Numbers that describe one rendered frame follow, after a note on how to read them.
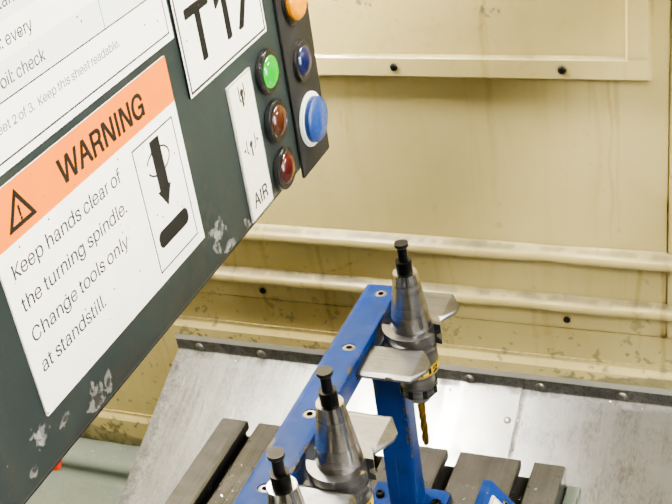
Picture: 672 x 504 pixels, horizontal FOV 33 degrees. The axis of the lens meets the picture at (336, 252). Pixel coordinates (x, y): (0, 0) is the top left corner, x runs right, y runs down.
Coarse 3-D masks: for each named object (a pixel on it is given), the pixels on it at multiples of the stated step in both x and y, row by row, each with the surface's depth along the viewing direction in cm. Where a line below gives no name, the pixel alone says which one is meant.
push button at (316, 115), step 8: (312, 96) 73; (320, 96) 74; (312, 104) 72; (320, 104) 73; (312, 112) 72; (320, 112) 73; (304, 120) 72; (312, 120) 72; (320, 120) 73; (312, 128) 72; (320, 128) 73; (312, 136) 73; (320, 136) 74
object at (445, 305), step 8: (432, 296) 128; (440, 296) 128; (448, 296) 128; (432, 304) 127; (440, 304) 126; (448, 304) 126; (456, 304) 126; (440, 312) 125; (448, 312) 125; (456, 312) 126; (440, 320) 124
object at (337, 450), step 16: (320, 416) 101; (336, 416) 101; (320, 432) 102; (336, 432) 101; (352, 432) 103; (320, 448) 103; (336, 448) 102; (352, 448) 103; (320, 464) 104; (336, 464) 103; (352, 464) 103
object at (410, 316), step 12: (396, 276) 118; (408, 276) 118; (396, 288) 119; (408, 288) 118; (420, 288) 119; (396, 300) 119; (408, 300) 119; (420, 300) 119; (396, 312) 120; (408, 312) 119; (420, 312) 120; (396, 324) 121; (408, 324) 120; (420, 324) 120; (408, 336) 120
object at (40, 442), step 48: (288, 96) 71; (48, 144) 48; (192, 144) 60; (288, 144) 71; (240, 192) 66; (240, 240) 67; (0, 288) 46; (192, 288) 61; (0, 336) 46; (144, 336) 57; (0, 384) 47; (96, 384) 53; (0, 432) 47; (48, 432) 50; (0, 480) 47
